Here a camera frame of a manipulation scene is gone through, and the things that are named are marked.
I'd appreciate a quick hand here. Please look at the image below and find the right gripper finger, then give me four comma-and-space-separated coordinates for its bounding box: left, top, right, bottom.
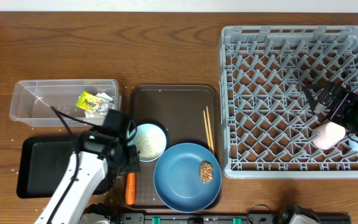
303, 82, 335, 92
303, 88, 324, 113

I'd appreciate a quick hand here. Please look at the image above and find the orange carrot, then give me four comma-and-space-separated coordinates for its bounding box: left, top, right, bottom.
125, 172, 136, 205

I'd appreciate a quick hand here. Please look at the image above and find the pink cup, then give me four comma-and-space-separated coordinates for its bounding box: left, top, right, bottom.
312, 121, 346, 150

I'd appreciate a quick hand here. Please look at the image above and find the light blue rice bowl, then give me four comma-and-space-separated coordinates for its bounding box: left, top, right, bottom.
127, 123, 167, 162

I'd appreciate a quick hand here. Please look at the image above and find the white tissue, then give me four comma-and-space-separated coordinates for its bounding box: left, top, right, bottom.
84, 91, 114, 118

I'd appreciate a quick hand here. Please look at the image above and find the blue plate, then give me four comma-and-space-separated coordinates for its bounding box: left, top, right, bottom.
154, 142, 222, 213

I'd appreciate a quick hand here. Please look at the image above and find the yellow snack wrapper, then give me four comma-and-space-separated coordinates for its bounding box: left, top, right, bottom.
75, 90, 115, 116

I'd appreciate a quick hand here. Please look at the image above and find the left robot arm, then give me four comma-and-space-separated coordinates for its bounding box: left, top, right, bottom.
35, 107, 140, 223

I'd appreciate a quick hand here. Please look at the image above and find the grey dishwasher rack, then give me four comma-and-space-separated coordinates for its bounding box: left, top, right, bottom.
218, 26, 358, 179

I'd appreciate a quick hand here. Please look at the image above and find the black tray bin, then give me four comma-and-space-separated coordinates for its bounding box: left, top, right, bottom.
16, 135, 115, 199

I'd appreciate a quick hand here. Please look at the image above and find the brown food clump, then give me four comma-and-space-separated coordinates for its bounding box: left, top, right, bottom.
200, 161, 213, 184

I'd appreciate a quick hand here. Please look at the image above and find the wooden chopstick left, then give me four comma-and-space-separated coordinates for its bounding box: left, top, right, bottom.
203, 111, 212, 152

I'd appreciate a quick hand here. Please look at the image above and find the wooden chopstick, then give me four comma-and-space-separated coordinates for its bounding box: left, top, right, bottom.
205, 106, 215, 154
203, 111, 212, 152

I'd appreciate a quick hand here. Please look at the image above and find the wooden chopstick right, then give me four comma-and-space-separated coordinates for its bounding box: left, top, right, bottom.
205, 106, 215, 154

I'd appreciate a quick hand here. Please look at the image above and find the clear plastic bin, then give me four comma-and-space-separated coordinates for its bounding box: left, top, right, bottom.
9, 79, 121, 127

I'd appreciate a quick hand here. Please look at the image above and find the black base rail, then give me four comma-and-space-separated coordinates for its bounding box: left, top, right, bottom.
82, 212, 352, 224

